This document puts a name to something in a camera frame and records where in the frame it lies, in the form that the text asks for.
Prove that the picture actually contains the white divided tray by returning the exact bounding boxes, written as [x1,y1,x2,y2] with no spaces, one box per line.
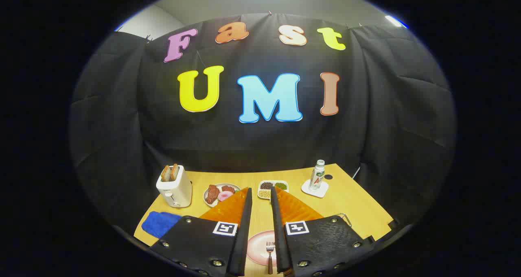
[258,180,289,200]

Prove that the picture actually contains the white drink bottle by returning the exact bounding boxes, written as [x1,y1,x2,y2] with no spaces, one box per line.
[309,160,326,191]

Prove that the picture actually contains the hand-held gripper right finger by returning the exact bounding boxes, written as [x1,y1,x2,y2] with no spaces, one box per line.
[271,186,375,277]

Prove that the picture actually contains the pink round plate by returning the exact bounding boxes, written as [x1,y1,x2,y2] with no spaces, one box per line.
[247,230,278,266]

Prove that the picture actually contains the blue cloth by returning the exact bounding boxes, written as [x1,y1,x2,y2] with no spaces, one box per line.
[141,211,182,240]

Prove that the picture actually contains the white oval plate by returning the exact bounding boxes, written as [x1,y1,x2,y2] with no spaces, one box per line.
[203,183,241,207]

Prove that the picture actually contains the fork with wooden handle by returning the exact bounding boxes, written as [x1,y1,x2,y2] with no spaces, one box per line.
[266,241,275,275]

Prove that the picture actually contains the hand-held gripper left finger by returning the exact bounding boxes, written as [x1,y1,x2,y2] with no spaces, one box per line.
[150,188,253,277]

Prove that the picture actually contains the white toaster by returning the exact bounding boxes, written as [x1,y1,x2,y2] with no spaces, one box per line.
[156,165,193,208]

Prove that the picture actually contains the white square coaster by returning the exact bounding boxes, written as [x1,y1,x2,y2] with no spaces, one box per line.
[301,179,329,198]

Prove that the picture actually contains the brown meat piece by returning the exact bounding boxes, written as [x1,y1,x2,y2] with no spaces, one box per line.
[206,185,221,205]

